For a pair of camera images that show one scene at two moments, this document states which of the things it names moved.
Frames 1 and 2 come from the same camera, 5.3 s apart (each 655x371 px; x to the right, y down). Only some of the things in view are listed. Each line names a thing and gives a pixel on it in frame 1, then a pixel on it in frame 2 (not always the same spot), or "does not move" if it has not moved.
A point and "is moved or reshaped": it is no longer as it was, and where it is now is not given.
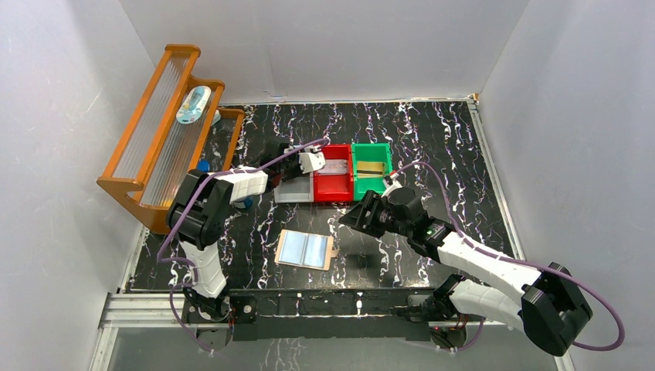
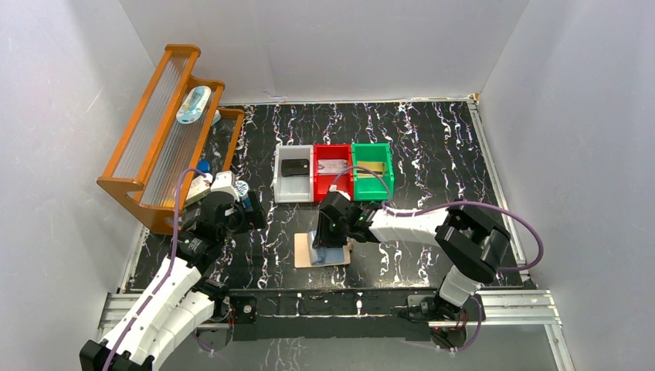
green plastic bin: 371,164 does not move
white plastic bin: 298,189 does not move
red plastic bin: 335,188 does not move
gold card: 370,171 does not move
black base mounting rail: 331,314 does not move
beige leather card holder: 305,250 is moved or reshaped
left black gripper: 286,167 → 254,212
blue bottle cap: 204,165 does not move
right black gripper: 356,216 → 323,238
